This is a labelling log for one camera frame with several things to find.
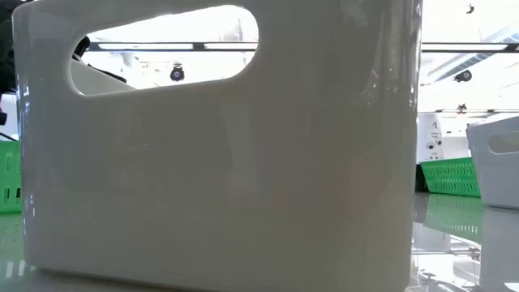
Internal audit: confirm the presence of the white plastic handled basket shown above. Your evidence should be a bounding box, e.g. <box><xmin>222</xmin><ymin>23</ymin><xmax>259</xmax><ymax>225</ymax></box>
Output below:
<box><xmin>465</xmin><ymin>115</ymin><xmax>519</xmax><ymax>211</ymax></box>
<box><xmin>11</xmin><ymin>0</ymin><xmax>423</xmax><ymax>292</ymax></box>

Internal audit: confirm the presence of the green perforated plastic basket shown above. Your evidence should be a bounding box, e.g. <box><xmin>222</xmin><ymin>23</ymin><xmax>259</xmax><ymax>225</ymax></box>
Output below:
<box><xmin>0</xmin><ymin>140</ymin><xmax>24</xmax><ymax>215</ymax></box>
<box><xmin>420</xmin><ymin>157</ymin><xmax>483</xmax><ymax>199</ymax></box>

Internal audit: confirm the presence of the black ceiling spotlight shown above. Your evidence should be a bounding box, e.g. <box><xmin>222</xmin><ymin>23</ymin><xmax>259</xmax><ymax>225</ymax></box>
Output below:
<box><xmin>453</xmin><ymin>69</ymin><xmax>474</xmax><ymax>84</ymax></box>
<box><xmin>169</xmin><ymin>64</ymin><xmax>186</xmax><ymax>83</ymax></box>

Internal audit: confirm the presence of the black overhead beam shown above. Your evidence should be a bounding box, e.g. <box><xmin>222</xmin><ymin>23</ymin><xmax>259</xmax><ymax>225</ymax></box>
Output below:
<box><xmin>87</xmin><ymin>41</ymin><xmax>519</xmax><ymax>53</ymax></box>

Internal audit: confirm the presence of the thin black background rail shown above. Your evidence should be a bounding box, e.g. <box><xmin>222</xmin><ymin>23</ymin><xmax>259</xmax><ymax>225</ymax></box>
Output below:
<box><xmin>435</xmin><ymin>108</ymin><xmax>519</xmax><ymax>114</ymax></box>

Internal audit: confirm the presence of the grey slanted ceiling duct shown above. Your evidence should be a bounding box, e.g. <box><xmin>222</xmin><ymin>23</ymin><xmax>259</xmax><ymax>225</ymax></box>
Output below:
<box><xmin>425</xmin><ymin>26</ymin><xmax>519</xmax><ymax>82</ymax></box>

